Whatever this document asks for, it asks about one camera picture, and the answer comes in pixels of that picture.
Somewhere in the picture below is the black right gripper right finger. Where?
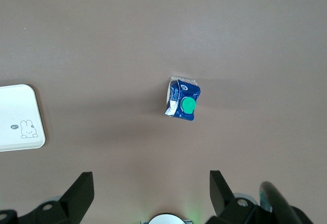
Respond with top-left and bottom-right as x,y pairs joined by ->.
209,169 -> 279,224

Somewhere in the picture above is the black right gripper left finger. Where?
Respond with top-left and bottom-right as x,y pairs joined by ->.
0,171 -> 95,224

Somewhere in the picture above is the blue milk carton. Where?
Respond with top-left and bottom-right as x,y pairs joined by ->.
165,76 -> 202,121

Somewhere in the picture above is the white tray with rabbit print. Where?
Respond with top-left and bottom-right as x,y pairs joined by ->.
0,84 -> 46,153

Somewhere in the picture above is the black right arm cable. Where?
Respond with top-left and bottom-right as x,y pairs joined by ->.
259,181 -> 307,224

